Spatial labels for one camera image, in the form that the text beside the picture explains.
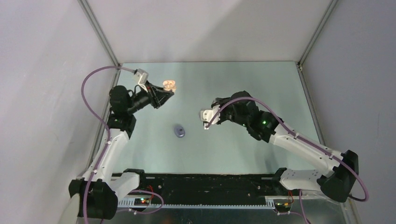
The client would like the left aluminium corner post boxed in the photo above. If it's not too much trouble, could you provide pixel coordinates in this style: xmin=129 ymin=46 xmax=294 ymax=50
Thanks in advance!
xmin=77 ymin=0 xmax=120 ymax=65

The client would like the aluminium frame rail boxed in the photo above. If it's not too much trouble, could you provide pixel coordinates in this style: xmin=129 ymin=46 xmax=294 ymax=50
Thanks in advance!
xmin=71 ymin=176 xmax=354 ymax=198

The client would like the right aluminium corner post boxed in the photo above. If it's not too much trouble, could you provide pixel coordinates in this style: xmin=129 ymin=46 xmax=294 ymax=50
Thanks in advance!
xmin=297 ymin=0 xmax=339 ymax=69

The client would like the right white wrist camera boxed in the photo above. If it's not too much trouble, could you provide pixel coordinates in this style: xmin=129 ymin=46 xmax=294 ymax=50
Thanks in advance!
xmin=199 ymin=106 xmax=220 ymax=130

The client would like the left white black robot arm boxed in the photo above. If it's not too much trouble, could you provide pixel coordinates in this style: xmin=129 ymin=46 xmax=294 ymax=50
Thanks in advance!
xmin=69 ymin=80 xmax=177 ymax=223

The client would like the beige earbud charging case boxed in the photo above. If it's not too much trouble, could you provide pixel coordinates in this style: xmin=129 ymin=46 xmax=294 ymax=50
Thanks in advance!
xmin=163 ymin=80 xmax=177 ymax=92

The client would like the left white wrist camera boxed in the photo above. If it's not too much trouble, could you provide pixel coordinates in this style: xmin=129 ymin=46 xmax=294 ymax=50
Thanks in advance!
xmin=133 ymin=69 xmax=149 ymax=92

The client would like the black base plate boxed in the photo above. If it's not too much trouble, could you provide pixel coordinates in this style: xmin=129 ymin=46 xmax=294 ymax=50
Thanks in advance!
xmin=137 ymin=173 xmax=299 ymax=205

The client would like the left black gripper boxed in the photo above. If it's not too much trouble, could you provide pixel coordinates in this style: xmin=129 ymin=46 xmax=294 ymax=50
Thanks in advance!
xmin=126 ymin=81 xmax=174 ymax=114

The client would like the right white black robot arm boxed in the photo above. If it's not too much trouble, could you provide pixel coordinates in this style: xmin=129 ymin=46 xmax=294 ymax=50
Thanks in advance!
xmin=200 ymin=91 xmax=359 ymax=203

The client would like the grey cable duct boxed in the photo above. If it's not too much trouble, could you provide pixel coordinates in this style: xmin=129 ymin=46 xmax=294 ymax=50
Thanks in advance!
xmin=118 ymin=197 xmax=275 ymax=210

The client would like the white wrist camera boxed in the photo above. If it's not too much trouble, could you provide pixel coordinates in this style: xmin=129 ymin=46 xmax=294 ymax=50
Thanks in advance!
xmin=199 ymin=106 xmax=220 ymax=130
xmin=133 ymin=69 xmax=149 ymax=92

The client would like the aluminium corner post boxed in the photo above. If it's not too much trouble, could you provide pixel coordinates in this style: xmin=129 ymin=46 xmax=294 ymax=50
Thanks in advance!
xmin=77 ymin=0 xmax=120 ymax=65
xmin=297 ymin=0 xmax=339 ymax=69

